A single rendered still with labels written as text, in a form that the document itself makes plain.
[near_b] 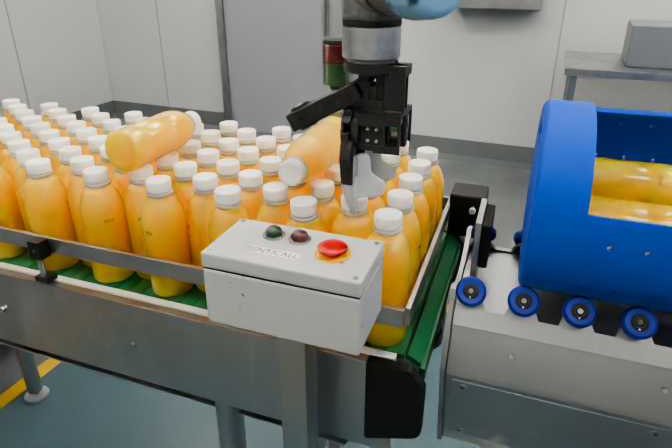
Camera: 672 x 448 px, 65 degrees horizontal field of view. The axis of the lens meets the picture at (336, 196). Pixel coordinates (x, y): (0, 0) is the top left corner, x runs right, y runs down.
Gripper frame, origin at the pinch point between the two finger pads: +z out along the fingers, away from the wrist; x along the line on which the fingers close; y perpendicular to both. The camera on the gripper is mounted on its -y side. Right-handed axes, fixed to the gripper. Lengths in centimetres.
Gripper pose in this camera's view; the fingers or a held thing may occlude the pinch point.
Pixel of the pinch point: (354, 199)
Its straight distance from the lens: 76.9
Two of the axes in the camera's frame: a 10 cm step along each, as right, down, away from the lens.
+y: 9.4, 1.3, -3.1
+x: 3.4, -3.7, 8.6
